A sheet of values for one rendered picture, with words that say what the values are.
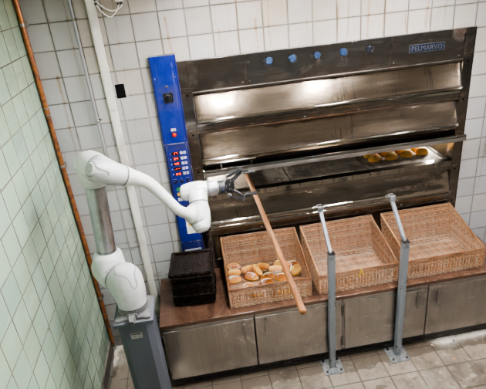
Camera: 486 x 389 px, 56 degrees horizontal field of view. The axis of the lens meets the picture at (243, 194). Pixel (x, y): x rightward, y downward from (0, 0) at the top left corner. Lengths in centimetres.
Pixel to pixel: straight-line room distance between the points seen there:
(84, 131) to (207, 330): 150
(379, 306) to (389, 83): 150
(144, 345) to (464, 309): 223
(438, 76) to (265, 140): 123
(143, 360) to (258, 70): 184
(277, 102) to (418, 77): 97
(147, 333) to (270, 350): 106
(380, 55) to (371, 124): 45
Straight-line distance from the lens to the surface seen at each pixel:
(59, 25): 296
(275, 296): 309
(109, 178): 220
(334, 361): 346
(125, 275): 238
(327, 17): 304
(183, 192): 252
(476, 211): 401
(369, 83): 321
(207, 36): 290
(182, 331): 311
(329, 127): 319
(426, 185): 366
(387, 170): 347
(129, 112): 299
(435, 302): 352
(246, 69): 297
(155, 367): 272
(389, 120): 334
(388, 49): 323
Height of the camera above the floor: 255
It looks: 26 degrees down
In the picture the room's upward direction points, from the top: 6 degrees counter-clockwise
